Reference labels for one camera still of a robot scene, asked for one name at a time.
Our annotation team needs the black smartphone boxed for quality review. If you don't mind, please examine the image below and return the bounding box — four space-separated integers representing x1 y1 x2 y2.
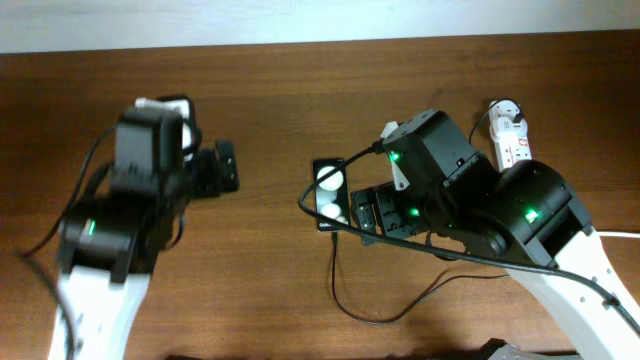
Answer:
312 158 351 225

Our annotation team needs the black USB charging cable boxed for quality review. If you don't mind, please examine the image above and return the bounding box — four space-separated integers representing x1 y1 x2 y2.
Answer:
329 98 526 326

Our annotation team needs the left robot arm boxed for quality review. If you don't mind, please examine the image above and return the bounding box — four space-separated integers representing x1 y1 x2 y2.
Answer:
48 108 239 359

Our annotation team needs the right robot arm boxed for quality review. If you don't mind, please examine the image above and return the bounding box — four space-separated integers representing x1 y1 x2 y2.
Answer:
352 110 639 359

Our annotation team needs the white USB charger plug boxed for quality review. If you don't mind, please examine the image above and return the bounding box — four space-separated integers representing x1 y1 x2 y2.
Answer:
489 99 528 141

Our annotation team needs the white power strip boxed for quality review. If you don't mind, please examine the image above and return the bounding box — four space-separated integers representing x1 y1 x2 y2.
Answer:
487 99 534 174

